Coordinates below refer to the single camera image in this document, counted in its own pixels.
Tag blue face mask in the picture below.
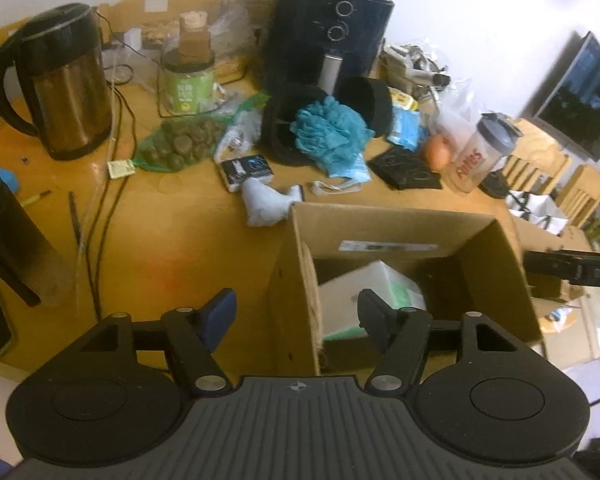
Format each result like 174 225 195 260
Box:
325 157 371 182

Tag cardboard box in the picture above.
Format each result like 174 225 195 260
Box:
266 201 546 376

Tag white bag black handles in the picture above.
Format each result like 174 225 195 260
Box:
507 190 571 236

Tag white sock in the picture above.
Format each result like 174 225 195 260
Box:
242 178 306 228

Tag flat screen television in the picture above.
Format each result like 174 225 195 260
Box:
522 31 600 161

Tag blue packet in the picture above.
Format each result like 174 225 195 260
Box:
385 107 423 151

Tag green label jar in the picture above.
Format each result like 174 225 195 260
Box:
157 52 218 116

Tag bag of metal hardware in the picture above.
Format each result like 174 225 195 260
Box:
382 42 453 98

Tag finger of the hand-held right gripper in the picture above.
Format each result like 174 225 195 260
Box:
524 249 583 283

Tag steel electric kettle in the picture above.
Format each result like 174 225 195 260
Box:
0 3 116 161

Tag white box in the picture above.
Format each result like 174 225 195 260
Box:
319 260 427 343

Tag white plastic bag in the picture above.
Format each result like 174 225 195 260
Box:
430 80 486 146

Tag black flat pouch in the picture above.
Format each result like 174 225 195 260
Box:
369 147 443 192

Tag black tissue pack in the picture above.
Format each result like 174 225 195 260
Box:
220 155 276 192

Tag clear shaker bottle grey lid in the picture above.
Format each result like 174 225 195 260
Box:
447 112 523 195

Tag black power cable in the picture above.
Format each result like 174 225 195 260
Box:
82 10 138 321

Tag black water bottle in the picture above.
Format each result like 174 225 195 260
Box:
0 152 76 308

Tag dark blue air fryer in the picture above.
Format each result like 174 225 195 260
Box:
260 0 396 96

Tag clear bag of metal scrubbers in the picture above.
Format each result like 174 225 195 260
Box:
215 107 263 161

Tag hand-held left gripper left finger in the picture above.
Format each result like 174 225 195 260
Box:
78 288 237 394

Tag black stick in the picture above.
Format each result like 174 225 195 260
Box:
69 191 83 243

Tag teal mesh bath loofah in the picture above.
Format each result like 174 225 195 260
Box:
290 96 376 178

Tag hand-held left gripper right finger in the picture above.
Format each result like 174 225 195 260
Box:
358 290 523 394

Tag white elastic strap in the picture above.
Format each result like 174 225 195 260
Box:
307 178 363 196

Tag yellow wet wipes pack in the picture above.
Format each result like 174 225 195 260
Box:
387 86 420 111

